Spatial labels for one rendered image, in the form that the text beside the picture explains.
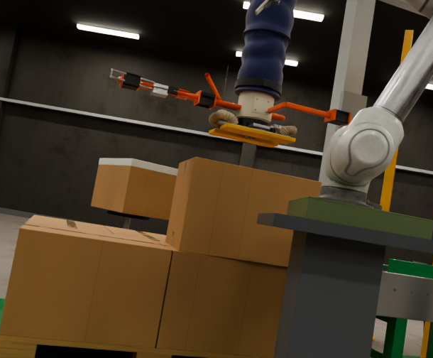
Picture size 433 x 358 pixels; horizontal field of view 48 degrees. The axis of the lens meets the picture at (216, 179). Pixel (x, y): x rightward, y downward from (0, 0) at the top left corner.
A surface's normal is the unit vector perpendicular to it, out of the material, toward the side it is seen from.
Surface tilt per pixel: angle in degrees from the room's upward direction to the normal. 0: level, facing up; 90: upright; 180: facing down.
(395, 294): 90
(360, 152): 93
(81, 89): 90
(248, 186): 90
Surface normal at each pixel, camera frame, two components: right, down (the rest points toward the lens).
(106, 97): 0.01, -0.07
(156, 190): 0.59, 0.04
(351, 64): 0.30, -0.02
